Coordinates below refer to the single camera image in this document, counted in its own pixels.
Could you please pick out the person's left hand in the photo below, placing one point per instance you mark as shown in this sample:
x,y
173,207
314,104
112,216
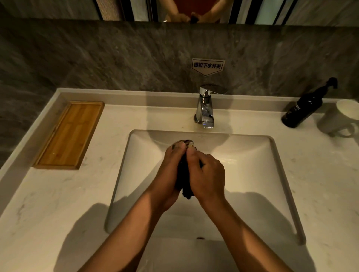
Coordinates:
x,y
167,173

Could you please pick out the bamboo wooden tray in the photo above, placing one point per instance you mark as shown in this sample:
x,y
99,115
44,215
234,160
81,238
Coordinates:
x,y
69,135

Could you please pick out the person's left forearm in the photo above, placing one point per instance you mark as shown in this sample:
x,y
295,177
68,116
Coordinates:
x,y
126,238

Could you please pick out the person's left thumb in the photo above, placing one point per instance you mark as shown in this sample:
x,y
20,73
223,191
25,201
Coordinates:
x,y
179,150

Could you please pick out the white arrow wall sticker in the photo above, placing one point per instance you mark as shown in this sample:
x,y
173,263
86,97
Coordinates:
x,y
207,66

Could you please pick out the white ceramic mug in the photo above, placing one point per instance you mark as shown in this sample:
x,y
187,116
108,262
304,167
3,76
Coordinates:
x,y
339,117

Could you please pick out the wall mirror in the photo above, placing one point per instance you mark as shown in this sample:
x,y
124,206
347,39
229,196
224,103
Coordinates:
x,y
179,9

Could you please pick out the black wet cloth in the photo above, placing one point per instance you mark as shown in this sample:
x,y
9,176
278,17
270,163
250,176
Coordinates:
x,y
185,179

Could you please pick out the black pump dispenser bottle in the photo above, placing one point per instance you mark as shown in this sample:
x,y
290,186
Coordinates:
x,y
305,105

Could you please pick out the white rectangular sink basin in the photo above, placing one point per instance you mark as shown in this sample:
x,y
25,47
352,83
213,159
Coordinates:
x,y
202,193

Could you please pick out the person's right thumb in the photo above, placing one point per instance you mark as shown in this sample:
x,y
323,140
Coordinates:
x,y
192,158

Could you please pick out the person's right hand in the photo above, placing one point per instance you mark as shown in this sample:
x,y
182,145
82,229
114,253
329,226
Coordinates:
x,y
206,175

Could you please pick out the chrome sink faucet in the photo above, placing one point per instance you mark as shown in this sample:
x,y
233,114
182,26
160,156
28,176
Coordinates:
x,y
206,105

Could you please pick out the person's right forearm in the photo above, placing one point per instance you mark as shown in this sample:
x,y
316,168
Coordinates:
x,y
238,238

